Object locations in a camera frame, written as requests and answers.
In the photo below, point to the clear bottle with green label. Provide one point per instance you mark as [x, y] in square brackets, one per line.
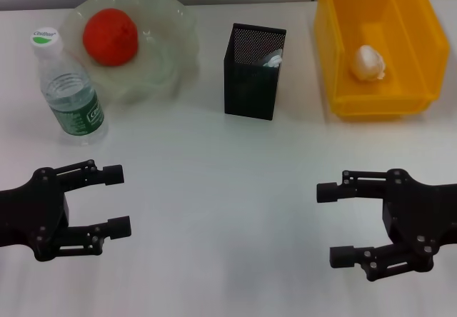
[71, 99]

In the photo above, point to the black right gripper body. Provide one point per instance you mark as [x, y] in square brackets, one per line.
[421, 217]

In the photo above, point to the clear glass fruit plate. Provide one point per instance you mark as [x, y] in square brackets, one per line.
[160, 70]

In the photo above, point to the green pen with white cap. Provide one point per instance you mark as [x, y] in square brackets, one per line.
[275, 63]

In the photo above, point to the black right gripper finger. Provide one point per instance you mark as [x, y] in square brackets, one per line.
[341, 257]
[326, 192]

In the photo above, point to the yellow plastic bin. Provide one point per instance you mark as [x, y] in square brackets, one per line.
[378, 95]

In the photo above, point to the black mesh pen holder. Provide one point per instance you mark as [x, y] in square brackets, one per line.
[250, 92]

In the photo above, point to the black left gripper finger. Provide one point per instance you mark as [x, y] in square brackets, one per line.
[112, 175]
[119, 227]

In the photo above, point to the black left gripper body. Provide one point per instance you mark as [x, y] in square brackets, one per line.
[39, 213]

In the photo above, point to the red tomato toy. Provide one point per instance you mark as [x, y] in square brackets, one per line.
[110, 36]

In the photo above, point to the white paper ball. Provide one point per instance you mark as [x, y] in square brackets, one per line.
[367, 63]

